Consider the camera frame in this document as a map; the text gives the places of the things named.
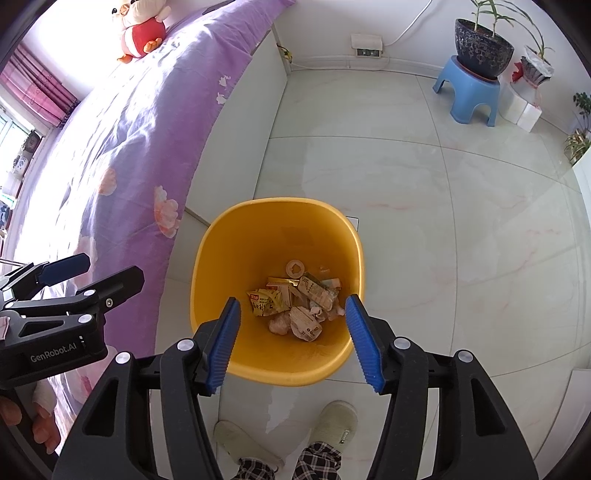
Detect yellow trash bin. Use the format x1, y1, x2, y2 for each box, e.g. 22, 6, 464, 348
190, 198, 365, 387

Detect white wall power box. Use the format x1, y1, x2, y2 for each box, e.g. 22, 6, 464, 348
351, 33, 384, 58

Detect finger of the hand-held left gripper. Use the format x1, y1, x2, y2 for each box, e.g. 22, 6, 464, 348
0, 253, 92, 302
0, 265, 145, 328

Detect blue plastic stool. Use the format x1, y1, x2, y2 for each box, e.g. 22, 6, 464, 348
433, 55, 502, 127

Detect white boxes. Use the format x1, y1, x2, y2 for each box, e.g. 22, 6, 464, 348
501, 83, 543, 132

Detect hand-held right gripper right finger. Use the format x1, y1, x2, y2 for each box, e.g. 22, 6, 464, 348
345, 294, 539, 480

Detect tall plant in dark pot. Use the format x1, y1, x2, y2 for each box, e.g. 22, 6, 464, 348
455, 0, 515, 80

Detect chick plush toy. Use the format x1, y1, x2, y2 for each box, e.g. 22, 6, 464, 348
111, 0, 172, 63

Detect white slipper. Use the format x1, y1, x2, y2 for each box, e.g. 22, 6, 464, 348
213, 420, 284, 472
308, 401, 358, 446

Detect plant in silver wrapped pot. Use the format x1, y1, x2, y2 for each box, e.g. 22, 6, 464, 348
512, 9, 555, 88

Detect pink patterned curtain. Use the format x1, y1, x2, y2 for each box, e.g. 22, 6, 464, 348
0, 46, 79, 127

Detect leafy green plant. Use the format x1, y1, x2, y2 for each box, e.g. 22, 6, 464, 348
563, 92, 591, 164

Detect white cable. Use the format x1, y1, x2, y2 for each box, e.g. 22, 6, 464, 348
383, 0, 435, 47

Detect purple floral bed sheet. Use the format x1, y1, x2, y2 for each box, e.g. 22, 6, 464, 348
0, 0, 296, 462

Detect person's plaid trouser leg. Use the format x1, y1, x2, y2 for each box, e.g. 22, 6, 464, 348
236, 457, 278, 480
295, 440, 342, 480

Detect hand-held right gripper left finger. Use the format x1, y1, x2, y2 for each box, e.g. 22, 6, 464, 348
53, 298, 242, 480

